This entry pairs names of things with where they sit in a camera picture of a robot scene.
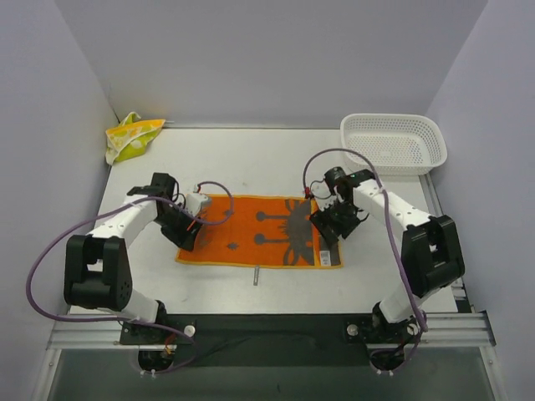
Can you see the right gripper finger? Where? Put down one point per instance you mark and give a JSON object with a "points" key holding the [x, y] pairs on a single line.
{"points": [[323, 225], [348, 225]]}

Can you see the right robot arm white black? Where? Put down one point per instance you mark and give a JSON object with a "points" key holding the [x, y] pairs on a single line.
{"points": [[426, 248]]}

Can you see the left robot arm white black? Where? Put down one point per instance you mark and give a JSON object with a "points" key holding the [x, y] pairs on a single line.
{"points": [[97, 273]]}

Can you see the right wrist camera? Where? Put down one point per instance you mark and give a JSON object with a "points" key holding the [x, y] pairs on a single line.
{"points": [[336, 180]]}

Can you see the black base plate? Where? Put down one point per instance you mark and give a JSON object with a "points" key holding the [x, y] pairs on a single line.
{"points": [[273, 341]]}

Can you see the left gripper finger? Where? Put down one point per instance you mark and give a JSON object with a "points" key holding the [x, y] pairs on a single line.
{"points": [[193, 230], [183, 238]]}

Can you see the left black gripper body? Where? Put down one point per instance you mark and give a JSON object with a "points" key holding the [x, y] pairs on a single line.
{"points": [[184, 233]]}

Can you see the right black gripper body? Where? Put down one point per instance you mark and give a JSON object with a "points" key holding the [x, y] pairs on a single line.
{"points": [[331, 223]]}

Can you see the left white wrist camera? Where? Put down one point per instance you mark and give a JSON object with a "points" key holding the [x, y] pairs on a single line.
{"points": [[196, 203]]}

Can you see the white plastic perforated basket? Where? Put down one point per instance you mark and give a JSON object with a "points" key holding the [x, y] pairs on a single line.
{"points": [[396, 144]]}

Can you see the small grey metal strip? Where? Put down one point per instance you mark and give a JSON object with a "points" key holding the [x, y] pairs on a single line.
{"points": [[256, 275]]}

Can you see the aluminium frame rail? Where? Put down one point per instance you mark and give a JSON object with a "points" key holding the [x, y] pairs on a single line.
{"points": [[456, 330]]}

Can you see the orange grey towel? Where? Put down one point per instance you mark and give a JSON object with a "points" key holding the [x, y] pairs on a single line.
{"points": [[266, 231]]}

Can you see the yellow green crumpled towel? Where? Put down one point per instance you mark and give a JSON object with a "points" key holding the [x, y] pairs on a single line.
{"points": [[131, 137]]}

